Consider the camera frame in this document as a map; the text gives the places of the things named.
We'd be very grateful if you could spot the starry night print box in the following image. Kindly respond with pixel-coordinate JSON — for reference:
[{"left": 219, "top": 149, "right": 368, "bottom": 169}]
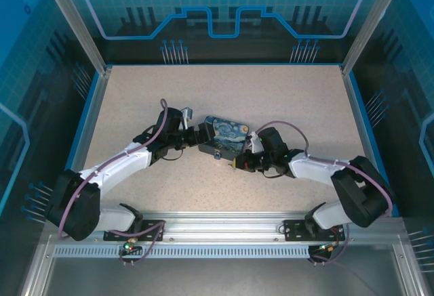
[{"left": 197, "top": 114, "right": 252, "bottom": 161}]

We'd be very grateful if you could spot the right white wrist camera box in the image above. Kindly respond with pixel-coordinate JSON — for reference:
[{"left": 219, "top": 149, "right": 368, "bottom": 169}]
[{"left": 246, "top": 132, "right": 264, "bottom": 153}]

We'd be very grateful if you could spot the aluminium mounting rail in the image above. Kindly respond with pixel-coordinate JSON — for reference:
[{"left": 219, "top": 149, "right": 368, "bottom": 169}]
[{"left": 43, "top": 210, "right": 406, "bottom": 242}]

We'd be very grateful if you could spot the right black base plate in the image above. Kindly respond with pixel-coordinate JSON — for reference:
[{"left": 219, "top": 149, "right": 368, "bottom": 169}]
[{"left": 283, "top": 219, "right": 347, "bottom": 242}]

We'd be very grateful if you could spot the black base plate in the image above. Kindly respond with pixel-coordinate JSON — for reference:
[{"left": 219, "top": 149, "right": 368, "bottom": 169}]
[
  {"left": 283, "top": 219, "right": 347, "bottom": 242},
  {"left": 103, "top": 219, "right": 166, "bottom": 242}
]

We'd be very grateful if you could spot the slotted grey cable duct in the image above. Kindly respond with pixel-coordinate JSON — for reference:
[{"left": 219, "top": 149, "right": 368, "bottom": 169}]
[{"left": 53, "top": 245, "right": 312, "bottom": 259}]

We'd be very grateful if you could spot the aluminium table side rail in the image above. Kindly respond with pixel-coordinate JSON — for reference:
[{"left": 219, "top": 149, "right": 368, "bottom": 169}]
[
  {"left": 56, "top": 66, "right": 113, "bottom": 218},
  {"left": 340, "top": 65, "right": 401, "bottom": 218}
]

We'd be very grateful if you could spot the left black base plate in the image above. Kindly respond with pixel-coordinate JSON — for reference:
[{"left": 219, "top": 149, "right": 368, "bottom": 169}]
[{"left": 103, "top": 219, "right": 166, "bottom": 242}]

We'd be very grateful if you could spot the aluminium frame post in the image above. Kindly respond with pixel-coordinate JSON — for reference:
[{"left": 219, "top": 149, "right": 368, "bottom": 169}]
[
  {"left": 36, "top": 0, "right": 113, "bottom": 75},
  {"left": 340, "top": 0, "right": 409, "bottom": 76}
]

